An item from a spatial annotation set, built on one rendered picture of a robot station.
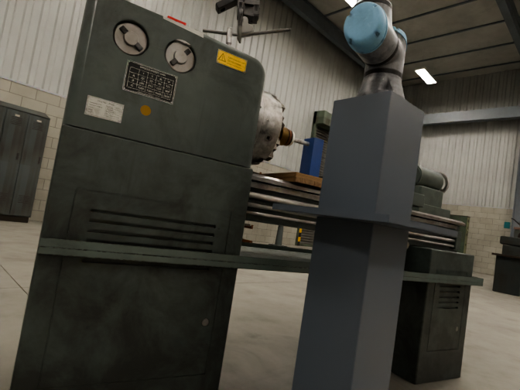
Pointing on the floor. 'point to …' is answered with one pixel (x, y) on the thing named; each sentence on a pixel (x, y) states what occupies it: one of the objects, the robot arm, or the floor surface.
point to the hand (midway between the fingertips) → (238, 39)
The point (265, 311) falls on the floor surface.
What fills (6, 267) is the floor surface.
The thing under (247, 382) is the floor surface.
